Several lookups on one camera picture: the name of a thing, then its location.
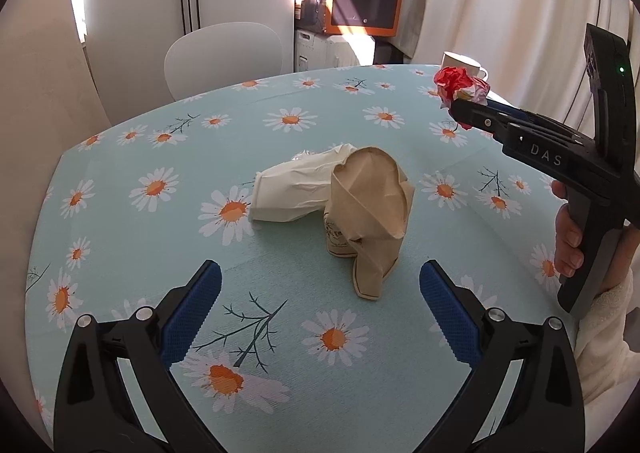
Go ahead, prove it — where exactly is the brown paper bag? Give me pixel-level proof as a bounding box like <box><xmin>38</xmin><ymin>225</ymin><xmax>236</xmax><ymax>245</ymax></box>
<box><xmin>322</xmin><ymin>147</ymin><xmax>417</xmax><ymax>301</ymax></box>

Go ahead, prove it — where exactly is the white mug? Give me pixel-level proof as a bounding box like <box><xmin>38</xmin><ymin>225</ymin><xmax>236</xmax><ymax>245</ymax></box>
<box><xmin>441</xmin><ymin>51</ymin><xmax>490</xmax><ymax>84</ymax></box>

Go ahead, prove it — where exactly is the red and white wrapper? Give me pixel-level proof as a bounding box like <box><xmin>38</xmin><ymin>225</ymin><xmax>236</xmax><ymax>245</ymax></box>
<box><xmin>432</xmin><ymin>66</ymin><xmax>492</xmax><ymax>131</ymax></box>

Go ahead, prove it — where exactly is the white cabinet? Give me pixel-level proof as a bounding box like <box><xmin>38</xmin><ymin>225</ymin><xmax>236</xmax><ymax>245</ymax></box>
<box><xmin>70</xmin><ymin>0</ymin><xmax>296</xmax><ymax>124</ymax></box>

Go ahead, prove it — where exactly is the person's right forearm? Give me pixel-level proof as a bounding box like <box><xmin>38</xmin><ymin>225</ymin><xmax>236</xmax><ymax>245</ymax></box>
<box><xmin>572</xmin><ymin>278</ymin><xmax>640</xmax><ymax>406</ymax></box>

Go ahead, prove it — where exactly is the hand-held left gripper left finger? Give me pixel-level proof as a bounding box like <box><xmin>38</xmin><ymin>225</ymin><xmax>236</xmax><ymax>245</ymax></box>
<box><xmin>52</xmin><ymin>259</ymin><xmax>223</xmax><ymax>453</ymax></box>

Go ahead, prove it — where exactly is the white appliance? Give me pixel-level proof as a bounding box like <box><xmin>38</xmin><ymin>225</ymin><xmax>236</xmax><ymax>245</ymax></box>
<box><xmin>294</xmin><ymin>29</ymin><xmax>376</xmax><ymax>73</ymax></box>

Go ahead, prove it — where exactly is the white chair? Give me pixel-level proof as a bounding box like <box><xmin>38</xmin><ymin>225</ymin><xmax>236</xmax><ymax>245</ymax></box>
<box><xmin>164</xmin><ymin>22</ymin><xmax>283</xmax><ymax>101</ymax></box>

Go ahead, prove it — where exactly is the daisy print tablecloth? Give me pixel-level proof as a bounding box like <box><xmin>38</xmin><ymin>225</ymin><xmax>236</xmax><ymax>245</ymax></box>
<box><xmin>25</xmin><ymin>63</ymin><xmax>576</xmax><ymax>453</ymax></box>

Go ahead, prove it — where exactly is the crushed white paper cup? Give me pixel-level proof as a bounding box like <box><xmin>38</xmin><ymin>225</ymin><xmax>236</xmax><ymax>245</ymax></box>
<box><xmin>248</xmin><ymin>143</ymin><xmax>358</xmax><ymax>225</ymax></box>

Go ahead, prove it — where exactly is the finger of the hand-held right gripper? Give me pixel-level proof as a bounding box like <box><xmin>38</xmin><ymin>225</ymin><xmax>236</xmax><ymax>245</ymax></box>
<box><xmin>451</xmin><ymin>97</ymin><xmax>583</xmax><ymax>146</ymax></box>
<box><xmin>486</xmin><ymin>98</ymin><xmax>596</xmax><ymax>136</ymax></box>

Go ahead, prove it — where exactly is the person's right hand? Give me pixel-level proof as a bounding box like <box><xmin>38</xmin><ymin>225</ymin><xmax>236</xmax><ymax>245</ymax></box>
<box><xmin>551</xmin><ymin>179</ymin><xmax>586</xmax><ymax>280</ymax></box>

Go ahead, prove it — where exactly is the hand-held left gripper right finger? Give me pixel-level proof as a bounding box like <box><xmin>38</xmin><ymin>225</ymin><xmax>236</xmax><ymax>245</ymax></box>
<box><xmin>419</xmin><ymin>259</ymin><xmax>587</xmax><ymax>453</ymax></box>

